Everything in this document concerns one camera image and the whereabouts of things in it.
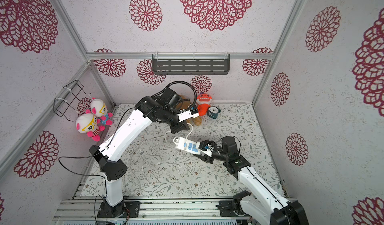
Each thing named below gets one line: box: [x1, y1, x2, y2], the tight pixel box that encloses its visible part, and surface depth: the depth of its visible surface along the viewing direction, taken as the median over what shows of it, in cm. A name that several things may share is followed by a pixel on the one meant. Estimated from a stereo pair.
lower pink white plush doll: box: [75, 113, 106, 142], surface depth 87 cm
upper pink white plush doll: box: [90, 98, 114, 126], surface depth 96 cm
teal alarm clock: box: [207, 106, 221, 119], surface depth 112 cm
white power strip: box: [173, 136, 201, 155], surface depth 73 cm
